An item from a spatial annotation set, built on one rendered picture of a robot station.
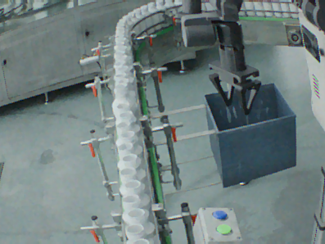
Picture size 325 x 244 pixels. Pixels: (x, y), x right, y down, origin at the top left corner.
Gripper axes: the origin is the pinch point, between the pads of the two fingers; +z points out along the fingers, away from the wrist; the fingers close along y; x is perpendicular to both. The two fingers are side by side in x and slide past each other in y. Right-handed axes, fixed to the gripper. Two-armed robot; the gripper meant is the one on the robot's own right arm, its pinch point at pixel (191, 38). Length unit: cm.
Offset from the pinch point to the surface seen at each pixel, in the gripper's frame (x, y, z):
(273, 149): 25, -23, 42
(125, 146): -4.9, 33.4, 19.0
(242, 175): 15, -18, 51
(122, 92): -16.7, 9.8, 16.0
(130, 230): 10, 66, 20
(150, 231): 13, 62, 22
